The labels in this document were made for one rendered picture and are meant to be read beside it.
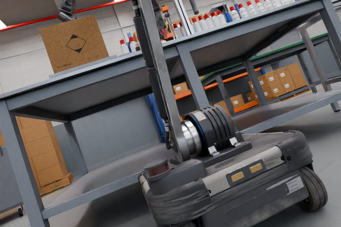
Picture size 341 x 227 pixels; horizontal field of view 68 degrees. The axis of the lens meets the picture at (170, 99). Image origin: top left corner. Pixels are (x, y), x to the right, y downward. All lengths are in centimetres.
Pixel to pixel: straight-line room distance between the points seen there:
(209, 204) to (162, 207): 12
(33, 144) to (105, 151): 185
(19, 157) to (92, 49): 66
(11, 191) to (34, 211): 194
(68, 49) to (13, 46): 540
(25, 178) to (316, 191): 125
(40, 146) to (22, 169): 331
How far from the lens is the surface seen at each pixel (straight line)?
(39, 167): 479
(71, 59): 147
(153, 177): 71
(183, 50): 146
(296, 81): 591
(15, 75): 666
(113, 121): 611
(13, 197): 343
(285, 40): 386
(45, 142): 478
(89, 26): 153
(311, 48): 255
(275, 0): 233
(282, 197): 82
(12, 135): 149
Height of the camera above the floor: 42
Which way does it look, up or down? 5 degrees up
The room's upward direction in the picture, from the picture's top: 20 degrees counter-clockwise
